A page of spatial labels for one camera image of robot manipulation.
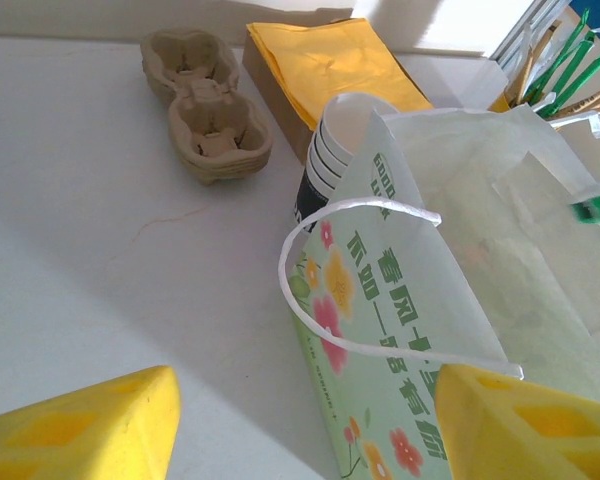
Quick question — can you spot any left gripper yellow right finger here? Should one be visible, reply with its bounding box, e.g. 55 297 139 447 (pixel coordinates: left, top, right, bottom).
437 363 600 480

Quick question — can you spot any yellow stirrer holder cup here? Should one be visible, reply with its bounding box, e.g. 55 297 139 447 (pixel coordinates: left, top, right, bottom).
487 89 536 119

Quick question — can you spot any green stirrer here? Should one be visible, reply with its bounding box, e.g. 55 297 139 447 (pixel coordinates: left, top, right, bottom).
542 48 600 115
571 191 600 225
522 7 592 101

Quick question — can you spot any aluminium frame post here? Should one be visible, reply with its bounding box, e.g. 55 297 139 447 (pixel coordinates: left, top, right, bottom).
492 0 574 76

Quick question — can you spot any stack of yellow napkins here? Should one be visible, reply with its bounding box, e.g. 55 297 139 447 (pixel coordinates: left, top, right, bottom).
245 17 435 132

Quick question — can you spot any paper wrapped stirrer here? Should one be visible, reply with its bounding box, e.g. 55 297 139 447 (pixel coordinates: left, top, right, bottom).
549 82 600 126
507 22 564 104

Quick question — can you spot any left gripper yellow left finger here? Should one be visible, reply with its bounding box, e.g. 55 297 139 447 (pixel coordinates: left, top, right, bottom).
0 365 182 480

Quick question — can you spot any white printed paper bag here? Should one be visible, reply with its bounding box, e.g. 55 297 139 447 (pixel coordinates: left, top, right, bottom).
277 107 600 480

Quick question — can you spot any stack of paper cups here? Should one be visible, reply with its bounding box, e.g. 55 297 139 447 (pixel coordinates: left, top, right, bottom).
293 92 399 236

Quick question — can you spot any stack of cardboard cup carriers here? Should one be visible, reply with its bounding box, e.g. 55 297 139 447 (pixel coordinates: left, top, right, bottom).
139 29 275 187

